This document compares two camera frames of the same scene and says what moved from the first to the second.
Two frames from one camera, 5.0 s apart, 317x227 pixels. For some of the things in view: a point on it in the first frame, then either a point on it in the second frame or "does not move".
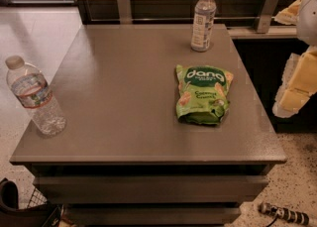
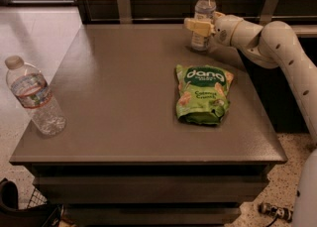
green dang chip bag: x=203 y=94 does not move
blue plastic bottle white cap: x=203 y=22 does not move
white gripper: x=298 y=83 -> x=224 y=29
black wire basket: x=37 y=199 does not move
